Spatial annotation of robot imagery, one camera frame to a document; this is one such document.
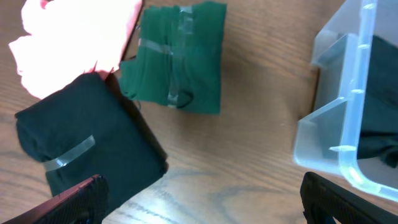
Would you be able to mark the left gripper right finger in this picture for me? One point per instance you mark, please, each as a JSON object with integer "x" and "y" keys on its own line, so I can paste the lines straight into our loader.
{"x": 327, "y": 203}

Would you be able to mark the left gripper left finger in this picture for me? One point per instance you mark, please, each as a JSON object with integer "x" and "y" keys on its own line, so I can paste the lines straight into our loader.
{"x": 86, "y": 202}

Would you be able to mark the large black garment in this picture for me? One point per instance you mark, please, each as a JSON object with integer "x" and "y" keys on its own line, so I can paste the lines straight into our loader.
{"x": 378, "y": 137}

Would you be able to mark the clear plastic storage bin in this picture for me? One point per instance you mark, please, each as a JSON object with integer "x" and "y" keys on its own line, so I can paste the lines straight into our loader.
{"x": 327, "y": 139}

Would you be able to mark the black folded garment left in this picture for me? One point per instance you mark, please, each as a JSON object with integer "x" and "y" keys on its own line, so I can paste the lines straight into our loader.
{"x": 84, "y": 130}

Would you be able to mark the pink crumpled garment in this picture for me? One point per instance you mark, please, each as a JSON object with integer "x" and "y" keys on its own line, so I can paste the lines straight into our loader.
{"x": 67, "y": 38}

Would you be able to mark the dark green folded garment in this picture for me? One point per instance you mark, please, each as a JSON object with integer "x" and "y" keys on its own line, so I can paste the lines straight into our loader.
{"x": 178, "y": 60}

